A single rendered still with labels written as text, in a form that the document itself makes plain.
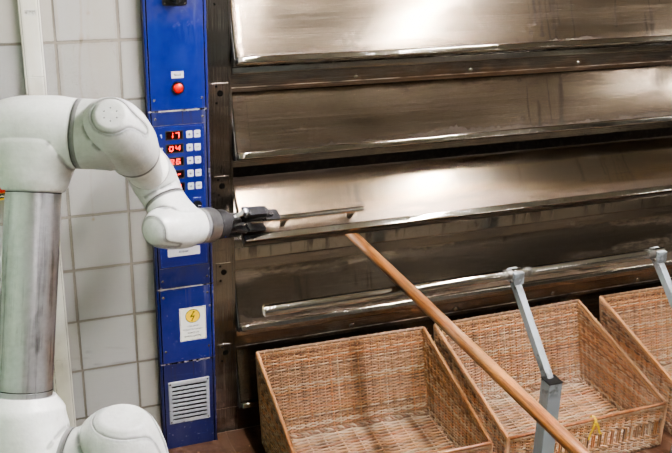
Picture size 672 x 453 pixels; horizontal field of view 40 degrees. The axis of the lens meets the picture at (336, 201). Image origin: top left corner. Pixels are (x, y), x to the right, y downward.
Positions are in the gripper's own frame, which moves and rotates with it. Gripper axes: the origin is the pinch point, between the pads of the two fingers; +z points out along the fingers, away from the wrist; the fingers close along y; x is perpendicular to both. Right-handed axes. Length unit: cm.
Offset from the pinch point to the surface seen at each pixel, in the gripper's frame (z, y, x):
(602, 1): 84, -88, -20
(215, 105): -9.8, -9.5, -30.5
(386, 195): 36.1, -17.4, 3.9
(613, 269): 112, -39, 49
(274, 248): 13.7, 10.9, 3.9
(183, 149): -16.9, 1.0, -23.2
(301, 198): 15.4, -4.0, -3.9
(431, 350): 55, 5, 47
